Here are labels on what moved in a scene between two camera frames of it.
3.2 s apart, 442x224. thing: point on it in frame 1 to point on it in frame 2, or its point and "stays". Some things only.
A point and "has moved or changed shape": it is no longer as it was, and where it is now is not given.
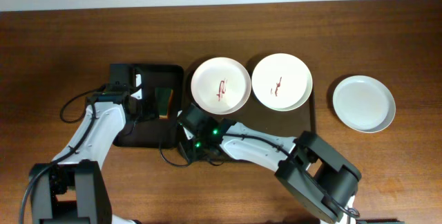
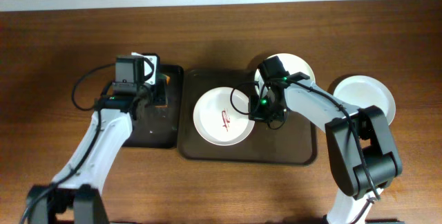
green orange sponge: (164, 95) to (167, 78)
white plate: (365, 104) stays
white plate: (221, 86) has moved or changed shape
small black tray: (162, 92) stays
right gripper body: (188, 116) to (264, 114)
